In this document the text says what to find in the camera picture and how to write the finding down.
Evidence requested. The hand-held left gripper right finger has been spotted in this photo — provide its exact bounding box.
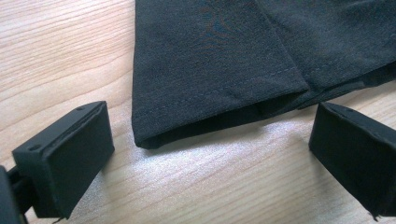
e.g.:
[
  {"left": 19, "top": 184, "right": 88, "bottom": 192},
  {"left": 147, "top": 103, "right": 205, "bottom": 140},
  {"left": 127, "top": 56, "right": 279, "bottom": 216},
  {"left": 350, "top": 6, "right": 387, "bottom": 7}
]
[{"left": 308, "top": 102, "right": 396, "bottom": 220}]

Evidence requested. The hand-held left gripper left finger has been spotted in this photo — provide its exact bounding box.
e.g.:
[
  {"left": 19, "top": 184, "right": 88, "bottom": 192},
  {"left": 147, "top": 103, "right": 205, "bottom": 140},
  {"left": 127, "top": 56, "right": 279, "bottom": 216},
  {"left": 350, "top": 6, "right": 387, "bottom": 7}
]
[{"left": 11, "top": 100, "right": 116, "bottom": 220}]

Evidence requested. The black dress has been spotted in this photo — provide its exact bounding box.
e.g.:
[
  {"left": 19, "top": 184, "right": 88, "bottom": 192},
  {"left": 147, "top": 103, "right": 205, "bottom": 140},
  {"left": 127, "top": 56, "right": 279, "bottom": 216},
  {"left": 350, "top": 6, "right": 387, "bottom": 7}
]
[{"left": 131, "top": 0, "right": 396, "bottom": 149}]

